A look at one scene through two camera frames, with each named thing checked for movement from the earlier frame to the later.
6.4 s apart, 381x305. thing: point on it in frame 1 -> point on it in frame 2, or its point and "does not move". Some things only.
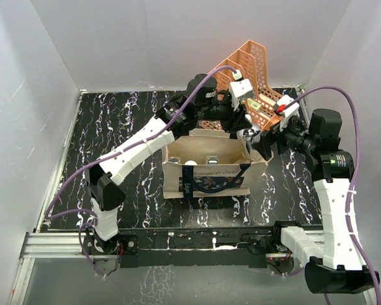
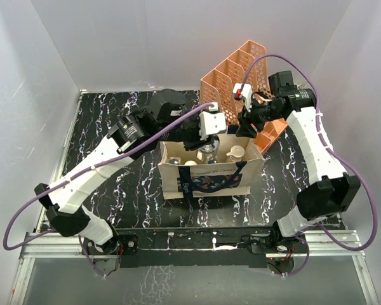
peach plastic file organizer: x=250 y=59 does not move
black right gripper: x=268 y=138 -> x=245 y=119
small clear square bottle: x=175 y=159 does not move
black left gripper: x=235 y=121 -> x=195 y=140
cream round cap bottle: x=190 y=162 does not move
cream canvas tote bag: x=208 y=163 does not move
